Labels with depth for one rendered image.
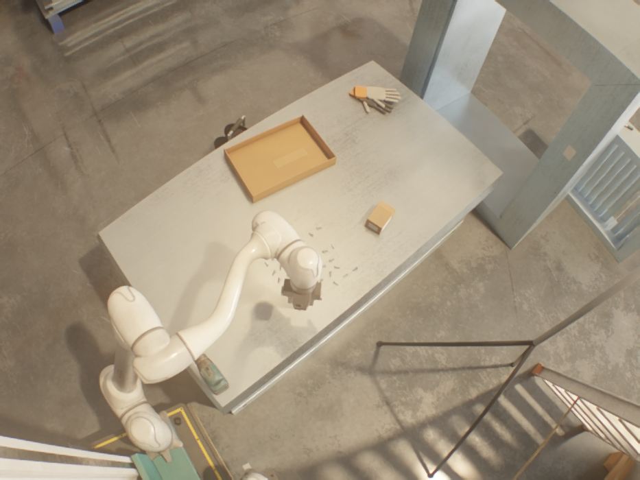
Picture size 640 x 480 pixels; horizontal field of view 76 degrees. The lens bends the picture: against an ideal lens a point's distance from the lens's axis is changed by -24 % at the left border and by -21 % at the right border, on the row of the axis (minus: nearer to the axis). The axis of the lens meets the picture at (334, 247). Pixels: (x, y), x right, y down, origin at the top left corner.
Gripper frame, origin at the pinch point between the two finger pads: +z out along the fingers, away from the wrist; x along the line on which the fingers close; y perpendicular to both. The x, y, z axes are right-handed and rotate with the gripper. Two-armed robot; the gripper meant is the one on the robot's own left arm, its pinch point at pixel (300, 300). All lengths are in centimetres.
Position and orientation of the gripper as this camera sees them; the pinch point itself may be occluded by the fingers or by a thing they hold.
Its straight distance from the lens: 192.7
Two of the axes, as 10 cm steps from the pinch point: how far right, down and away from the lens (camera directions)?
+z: -1.1, 4.3, 9.0
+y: 0.8, -8.9, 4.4
